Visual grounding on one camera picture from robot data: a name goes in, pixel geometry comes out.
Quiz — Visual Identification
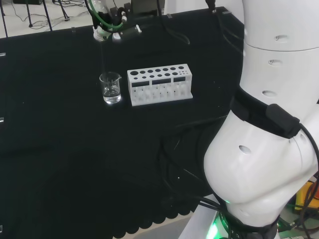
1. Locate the white test tube rack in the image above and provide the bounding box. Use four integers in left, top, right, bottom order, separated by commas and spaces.
127, 63, 194, 107

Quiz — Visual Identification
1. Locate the black cable with plug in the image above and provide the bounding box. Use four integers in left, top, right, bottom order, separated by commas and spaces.
205, 0, 244, 54

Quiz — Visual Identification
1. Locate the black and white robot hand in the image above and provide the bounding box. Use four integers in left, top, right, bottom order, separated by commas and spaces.
92, 0, 143, 43

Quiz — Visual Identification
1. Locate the yellow stop button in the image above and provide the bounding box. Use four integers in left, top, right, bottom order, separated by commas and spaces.
295, 179, 319, 213

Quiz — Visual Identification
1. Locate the black tripod leg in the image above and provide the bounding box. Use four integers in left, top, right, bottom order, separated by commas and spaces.
0, 0, 8, 38
58, 0, 70, 21
25, 0, 33, 27
41, 0, 53, 32

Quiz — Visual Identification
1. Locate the green cable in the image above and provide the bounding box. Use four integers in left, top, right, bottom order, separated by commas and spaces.
88, 0, 126, 33

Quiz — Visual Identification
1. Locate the thin black looping cable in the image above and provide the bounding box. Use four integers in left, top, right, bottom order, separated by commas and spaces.
158, 0, 191, 46

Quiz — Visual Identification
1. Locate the black cable on cloth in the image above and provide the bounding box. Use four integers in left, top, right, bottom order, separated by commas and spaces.
159, 117, 226, 197

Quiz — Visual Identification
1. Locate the black bench cloth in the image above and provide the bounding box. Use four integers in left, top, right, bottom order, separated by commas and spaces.
0, 6, 246, 238

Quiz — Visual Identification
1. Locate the small clear glass beaker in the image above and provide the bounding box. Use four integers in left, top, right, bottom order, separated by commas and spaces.
99, 71, 123, 105

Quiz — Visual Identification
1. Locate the black cable over base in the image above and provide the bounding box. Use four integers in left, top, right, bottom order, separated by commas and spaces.
198, 196, 226, 212

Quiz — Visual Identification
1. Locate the clear glass rod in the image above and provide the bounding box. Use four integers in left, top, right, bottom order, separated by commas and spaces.
99, 39, 108, 82

